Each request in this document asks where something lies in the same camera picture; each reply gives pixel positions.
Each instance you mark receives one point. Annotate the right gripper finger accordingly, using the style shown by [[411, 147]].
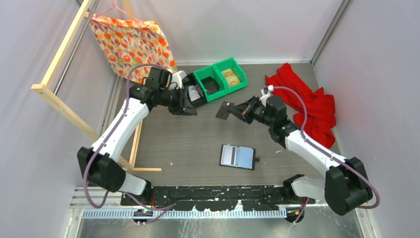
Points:
[[248, 117], [244, 110]]

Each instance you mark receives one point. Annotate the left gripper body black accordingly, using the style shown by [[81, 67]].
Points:
[[174, 98]]

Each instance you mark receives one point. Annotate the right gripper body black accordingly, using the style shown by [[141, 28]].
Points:
[[263, 118]]

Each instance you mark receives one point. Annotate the dark item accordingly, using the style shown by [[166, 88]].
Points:
[[210, 85]]

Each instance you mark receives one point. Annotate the black leather card holder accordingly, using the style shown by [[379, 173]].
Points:
[[239, 157]]

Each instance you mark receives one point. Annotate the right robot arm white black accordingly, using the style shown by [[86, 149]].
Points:
[[344, 186]]

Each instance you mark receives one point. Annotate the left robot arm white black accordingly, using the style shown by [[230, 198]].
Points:
[[98, 163]]

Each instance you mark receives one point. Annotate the white cards in tray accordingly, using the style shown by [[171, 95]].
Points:
[[193, 93]]

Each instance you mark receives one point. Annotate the black tray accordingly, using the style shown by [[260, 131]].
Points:
[[190, 79]]

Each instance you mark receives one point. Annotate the yellow packets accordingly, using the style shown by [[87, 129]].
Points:
[[231, 78]]

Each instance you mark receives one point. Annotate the green bin with yellow packets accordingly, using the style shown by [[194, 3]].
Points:
[[233, 64]]

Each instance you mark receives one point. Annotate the green bin with dark item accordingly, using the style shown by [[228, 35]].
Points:
[[211, 71]]

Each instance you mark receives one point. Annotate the red cloth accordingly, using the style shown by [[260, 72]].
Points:
[[320, 106]]

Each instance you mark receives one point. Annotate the floral fabric bag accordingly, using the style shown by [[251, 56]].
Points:
[[129, 43]]

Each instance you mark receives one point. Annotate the pink hanger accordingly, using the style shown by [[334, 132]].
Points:
[[119, 9]]

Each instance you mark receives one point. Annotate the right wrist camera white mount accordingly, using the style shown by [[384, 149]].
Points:
[[266, 93]]

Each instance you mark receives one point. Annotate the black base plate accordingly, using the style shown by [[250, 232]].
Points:
[[220, 198]]

